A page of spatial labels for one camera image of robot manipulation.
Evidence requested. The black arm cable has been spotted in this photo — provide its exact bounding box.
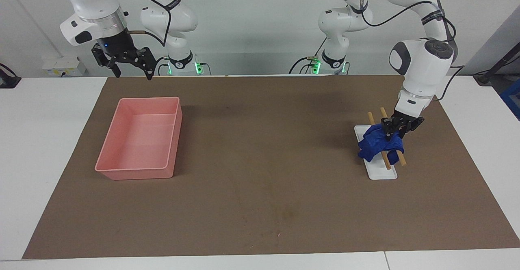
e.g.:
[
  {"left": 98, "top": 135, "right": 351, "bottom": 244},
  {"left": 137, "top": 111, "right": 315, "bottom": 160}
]
[
  {"left": 360, "top": 0, "right": 466, "bottom": 101},
  {"left": 126, "top": 0, "right": 170, "bottom": 46}
]

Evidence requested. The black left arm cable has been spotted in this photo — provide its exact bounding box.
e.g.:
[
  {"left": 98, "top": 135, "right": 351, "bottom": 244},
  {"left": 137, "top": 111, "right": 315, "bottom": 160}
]
[{"left": 360, "top": 0, "right": 466, "bottom": 101}]

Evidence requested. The black base cable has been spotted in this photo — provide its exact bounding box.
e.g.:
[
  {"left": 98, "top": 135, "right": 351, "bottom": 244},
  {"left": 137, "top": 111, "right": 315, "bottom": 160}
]
[
  {"left": 152, "top": 57, "right": 170, "bottom": 76},
  {"left": 289, "top": 39, "right": 327, "bottom": 75}
]

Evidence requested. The brown table mat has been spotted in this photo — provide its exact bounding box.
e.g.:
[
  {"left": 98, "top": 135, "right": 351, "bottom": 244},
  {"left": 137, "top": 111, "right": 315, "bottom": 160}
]
[{"left": 22, "top": 75, "right": 520, "bottom": 259}]

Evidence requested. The blue towel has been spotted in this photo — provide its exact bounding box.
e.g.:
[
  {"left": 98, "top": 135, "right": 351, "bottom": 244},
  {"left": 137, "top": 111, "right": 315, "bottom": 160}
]
[{"left": 357, "top": 124, "right": 405, "bottom": 165}]

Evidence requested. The pink plastic bin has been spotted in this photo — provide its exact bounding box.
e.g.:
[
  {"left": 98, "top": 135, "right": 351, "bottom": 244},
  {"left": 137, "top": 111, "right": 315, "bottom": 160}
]
[{"left": 95, "top": 97, "right": 183, "bottom": 180}]

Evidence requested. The black stand leg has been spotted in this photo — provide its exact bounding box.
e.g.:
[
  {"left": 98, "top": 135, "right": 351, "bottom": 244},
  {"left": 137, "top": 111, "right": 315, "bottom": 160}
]
[{"left": 473, "top": 43, "right": 520, "bottom": 86}]

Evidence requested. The wooden rack rod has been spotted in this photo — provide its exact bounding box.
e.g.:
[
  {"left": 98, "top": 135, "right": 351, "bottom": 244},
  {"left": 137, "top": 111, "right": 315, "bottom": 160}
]
[
  {"left": 368, "top": 112, "right": 392, "bottom": 170},
  {"left": 380, "top": 107, "right": 407, "bottom": 166}
]

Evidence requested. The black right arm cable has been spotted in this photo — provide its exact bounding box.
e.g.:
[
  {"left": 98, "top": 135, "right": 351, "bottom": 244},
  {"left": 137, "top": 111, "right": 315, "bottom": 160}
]
[{"left": 126, "top": 0, "right": 170, "bottom": 46}]

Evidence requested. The black clamp mount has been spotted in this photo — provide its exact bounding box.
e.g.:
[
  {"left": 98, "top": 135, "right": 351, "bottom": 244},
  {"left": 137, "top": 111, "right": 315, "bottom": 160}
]
[{"left": 0, "top": 63, "right": 22, "bottom": 89}]

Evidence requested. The blue crate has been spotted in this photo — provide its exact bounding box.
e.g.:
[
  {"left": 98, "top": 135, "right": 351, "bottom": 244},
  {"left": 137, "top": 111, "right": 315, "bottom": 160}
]
[{"left": 500, "top": 79, "right": 520, "bottom": 121}]

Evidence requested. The white power strip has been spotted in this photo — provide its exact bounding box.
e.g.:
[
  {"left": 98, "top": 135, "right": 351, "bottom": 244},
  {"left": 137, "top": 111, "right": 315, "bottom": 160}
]
[{"left": 42, "top": 57, "right": 87, "bottom": 77}]

